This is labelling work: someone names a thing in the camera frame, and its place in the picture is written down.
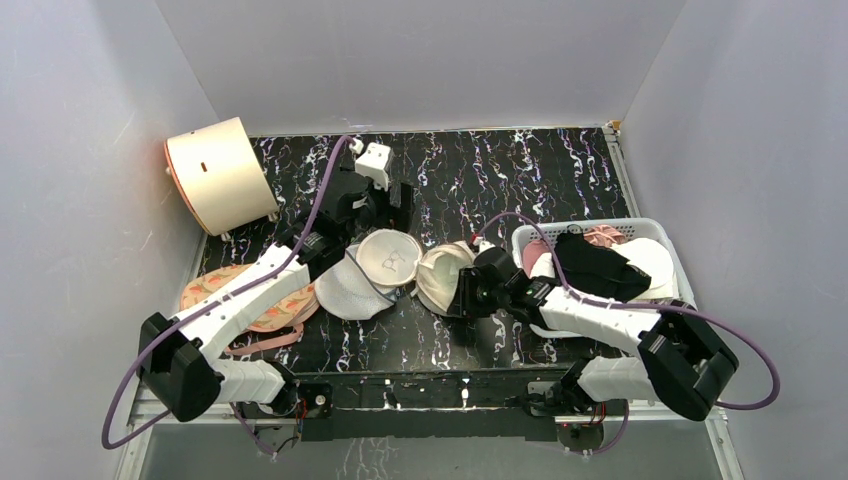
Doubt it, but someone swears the white cloth in basket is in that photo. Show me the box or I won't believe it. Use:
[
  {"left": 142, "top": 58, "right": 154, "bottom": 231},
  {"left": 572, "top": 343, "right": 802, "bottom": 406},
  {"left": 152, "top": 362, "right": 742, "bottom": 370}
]
[{"left": 525, "top": 238, "right": 677, "bottom": 302}]

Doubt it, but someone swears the black bra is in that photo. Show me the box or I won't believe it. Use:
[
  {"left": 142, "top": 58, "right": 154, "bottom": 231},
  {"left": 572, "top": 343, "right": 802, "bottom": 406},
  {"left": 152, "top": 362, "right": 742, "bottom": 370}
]
[{"left": 554, "top": 232, "right": 651, "bottom": 302}]

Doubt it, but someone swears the pink garment in basket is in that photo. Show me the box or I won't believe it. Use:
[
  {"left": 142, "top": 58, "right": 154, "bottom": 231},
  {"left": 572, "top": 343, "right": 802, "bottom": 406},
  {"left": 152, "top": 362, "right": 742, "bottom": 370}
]
[{"left": 520, "top": 225, "right": 628, "bottom": 273}]

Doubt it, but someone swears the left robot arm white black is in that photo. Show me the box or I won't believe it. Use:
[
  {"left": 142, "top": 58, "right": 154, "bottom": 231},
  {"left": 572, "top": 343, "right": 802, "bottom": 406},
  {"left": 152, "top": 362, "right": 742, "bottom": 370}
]
[{"left": 136, "top": 169, "right": 415, "bottom": 422}]

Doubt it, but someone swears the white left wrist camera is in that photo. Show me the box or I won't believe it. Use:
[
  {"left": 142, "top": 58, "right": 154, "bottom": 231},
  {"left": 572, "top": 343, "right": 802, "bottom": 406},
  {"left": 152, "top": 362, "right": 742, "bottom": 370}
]
[{"left": 349, "top": 139, "right": 394, "bottom": 191}]

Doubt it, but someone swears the cream cylindrical drum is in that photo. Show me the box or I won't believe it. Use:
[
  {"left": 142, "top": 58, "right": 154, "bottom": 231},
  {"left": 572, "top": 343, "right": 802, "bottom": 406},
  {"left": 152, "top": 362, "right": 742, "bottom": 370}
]
[{"left": 164, "top": 117, "right": 279, "bottom": 238}]

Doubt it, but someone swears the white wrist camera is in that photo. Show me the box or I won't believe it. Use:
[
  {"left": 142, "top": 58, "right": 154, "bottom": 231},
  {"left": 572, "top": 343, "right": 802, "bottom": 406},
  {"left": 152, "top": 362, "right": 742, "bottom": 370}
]
[
  {"left": 349, "top": 139, "right": 394, "bottom": 191},
  {"left": 468, "top": 233, "right": 496, "bottom": 256}
]

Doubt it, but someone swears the floral orange bra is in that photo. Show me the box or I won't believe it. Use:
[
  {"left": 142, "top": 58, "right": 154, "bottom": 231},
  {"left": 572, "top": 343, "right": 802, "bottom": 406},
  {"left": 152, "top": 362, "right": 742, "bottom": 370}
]
[{"left": 179, "top": 264, "right": 320, "bottom": 356}]

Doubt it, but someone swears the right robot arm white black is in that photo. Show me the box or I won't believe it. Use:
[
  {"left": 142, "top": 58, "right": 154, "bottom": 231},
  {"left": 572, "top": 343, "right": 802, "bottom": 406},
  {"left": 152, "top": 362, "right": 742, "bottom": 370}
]
[{"left": 449, "top": 247, "right": 739, "bottom": 421}]

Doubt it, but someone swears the white plastic laundry basket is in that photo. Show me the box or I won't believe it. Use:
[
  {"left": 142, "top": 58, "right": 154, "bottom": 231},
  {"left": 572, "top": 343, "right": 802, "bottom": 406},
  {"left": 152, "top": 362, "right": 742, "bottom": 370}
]
[{"left": 512, "top": 218, "right": 694, "bottom": 347}]

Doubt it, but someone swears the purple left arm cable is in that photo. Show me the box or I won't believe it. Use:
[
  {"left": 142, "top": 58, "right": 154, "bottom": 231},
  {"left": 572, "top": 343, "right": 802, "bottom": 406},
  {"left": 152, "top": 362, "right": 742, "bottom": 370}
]
[{"left": 100, "top": 135, "right": 362, "bottom": 457}]

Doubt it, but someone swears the aluminium frame rail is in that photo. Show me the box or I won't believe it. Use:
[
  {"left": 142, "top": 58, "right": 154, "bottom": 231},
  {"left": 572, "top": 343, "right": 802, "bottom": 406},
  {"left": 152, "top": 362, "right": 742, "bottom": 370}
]
[{"left": 117, "top": 390, "right": 743, "bottom": 479}]

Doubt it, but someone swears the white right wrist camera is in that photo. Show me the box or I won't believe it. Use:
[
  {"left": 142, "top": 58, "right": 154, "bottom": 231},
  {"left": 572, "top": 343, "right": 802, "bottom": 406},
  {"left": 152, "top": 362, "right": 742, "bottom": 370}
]
[{"left": 468, "top": 233, "right": 496, "bottom": 256}]

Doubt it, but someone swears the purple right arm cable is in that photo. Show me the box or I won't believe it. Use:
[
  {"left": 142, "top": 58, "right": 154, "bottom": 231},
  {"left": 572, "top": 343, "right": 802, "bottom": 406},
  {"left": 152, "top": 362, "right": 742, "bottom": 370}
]
[{"left": 468, "top": 211, "right": 782, "bottom": 456}]

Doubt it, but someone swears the white mesh bag beige zipper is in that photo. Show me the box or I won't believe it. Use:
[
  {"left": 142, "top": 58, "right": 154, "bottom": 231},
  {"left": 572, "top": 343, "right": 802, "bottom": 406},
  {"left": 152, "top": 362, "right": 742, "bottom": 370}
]
[{"left": 355, "top": 229, "right": 475, "bottom": 317}]

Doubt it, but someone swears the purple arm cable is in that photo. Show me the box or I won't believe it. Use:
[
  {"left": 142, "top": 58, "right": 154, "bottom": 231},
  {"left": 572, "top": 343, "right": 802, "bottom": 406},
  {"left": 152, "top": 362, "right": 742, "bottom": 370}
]
[
  {"left": 468, "top": 211, "right": 782, "bottom": 456},
  {"left": 100, "top": 135, "right": 362, "bottom": 457}
]

